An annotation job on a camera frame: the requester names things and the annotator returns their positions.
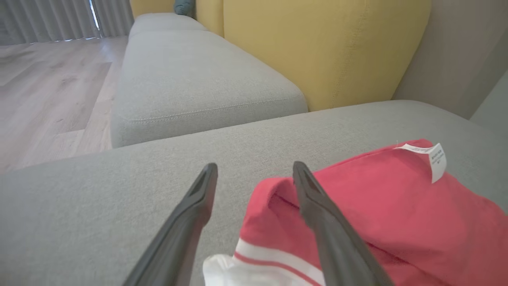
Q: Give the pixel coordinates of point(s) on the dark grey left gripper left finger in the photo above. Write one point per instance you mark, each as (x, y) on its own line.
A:
(186, 222)

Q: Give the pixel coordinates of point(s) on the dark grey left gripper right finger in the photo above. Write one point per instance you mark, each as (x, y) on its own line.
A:
(333, 238)

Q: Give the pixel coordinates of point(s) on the red shirt with white trim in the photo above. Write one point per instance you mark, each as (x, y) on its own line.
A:
(397, 222)

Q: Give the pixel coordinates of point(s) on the large grey sofa seat cushion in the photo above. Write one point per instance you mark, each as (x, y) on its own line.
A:
(119, 198)

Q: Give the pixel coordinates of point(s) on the large yellow sofa back cushion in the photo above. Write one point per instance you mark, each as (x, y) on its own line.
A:
(329, 47)

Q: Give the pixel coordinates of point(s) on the teal throw pillow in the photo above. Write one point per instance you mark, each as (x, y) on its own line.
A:
(184, 6)

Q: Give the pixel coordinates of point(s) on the grey curtain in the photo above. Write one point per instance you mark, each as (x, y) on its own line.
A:
(43, 20)
(115, 16)

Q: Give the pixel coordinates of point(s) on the taupe panel behind sofa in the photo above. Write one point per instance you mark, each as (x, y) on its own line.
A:
(456, 51)

